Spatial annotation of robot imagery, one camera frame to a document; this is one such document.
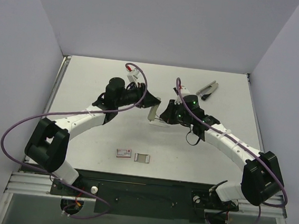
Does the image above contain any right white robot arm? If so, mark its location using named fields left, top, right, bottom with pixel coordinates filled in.
left=160, top=95, right=284, bottom=208

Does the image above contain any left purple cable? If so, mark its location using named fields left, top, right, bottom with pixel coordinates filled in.
left=0, top=50, right=151, bottom=224

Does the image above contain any red white staple box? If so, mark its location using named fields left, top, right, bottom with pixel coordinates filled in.
left=116, top=149, right=132, bottom=158

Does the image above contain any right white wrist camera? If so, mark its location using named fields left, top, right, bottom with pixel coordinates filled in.
left=173, top=85, right=190, bottom=105

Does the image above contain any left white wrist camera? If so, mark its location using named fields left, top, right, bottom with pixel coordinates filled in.
left=126, top=64, right=140, bottom=84

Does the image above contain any beige stapler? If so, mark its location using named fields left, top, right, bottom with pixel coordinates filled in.
left=147, top=105, right=168, bottom=128

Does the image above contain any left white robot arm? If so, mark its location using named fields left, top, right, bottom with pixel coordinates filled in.
left=24, top=77, right=161, bottom=196

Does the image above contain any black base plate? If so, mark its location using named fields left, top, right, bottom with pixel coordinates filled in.
left=47, top=164, right=244, bottom=224

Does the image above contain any open staple box tray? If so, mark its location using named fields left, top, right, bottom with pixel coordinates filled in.
left=134, top=153, right=150, bottom=164

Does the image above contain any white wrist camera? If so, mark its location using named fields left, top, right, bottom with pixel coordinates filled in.
left=173, top=85, right=190, bottom=105
left=126, top=64, right=140, bottom=84

